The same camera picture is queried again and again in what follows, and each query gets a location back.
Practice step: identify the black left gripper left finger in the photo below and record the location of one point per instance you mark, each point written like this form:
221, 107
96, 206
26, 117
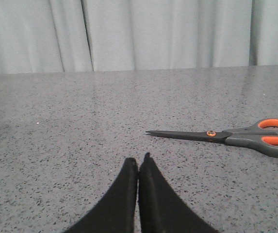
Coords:
114, 213

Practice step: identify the grey pleated curtain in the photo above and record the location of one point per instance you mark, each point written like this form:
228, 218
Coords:
106, 35

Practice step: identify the grey orange handled scissors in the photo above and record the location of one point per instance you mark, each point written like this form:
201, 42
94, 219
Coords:
262, 136

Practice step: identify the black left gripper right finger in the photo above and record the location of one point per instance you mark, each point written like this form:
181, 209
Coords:
161, 209

